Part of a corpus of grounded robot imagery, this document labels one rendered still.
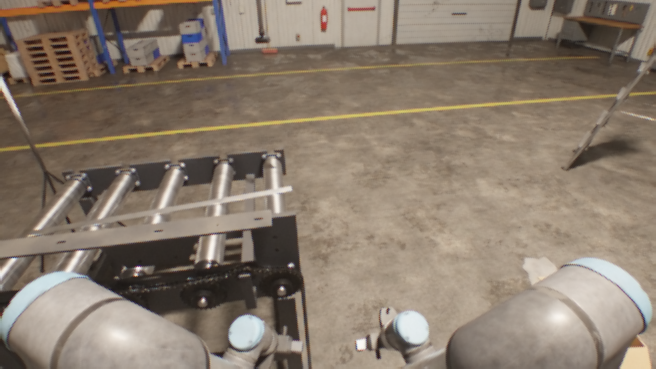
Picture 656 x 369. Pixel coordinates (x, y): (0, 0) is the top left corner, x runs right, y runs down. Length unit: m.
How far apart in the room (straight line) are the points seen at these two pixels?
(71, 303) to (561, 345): 0.58
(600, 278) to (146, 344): 0.57
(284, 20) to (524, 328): 9.81
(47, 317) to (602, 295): 0.68
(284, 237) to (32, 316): 0.86
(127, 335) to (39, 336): 0.11
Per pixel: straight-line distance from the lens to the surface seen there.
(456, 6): 11.46
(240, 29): 10.05
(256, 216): 1.19
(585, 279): 0.54
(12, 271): 1.91
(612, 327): 0.53
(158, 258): 1.37
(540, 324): 0.47
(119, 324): 0.48
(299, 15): 10.05
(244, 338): 1.00
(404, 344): 1.02
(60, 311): 0.52
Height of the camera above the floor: 1.90
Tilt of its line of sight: 30 degrees down
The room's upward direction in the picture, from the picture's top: 1 degrees counter-clockwise
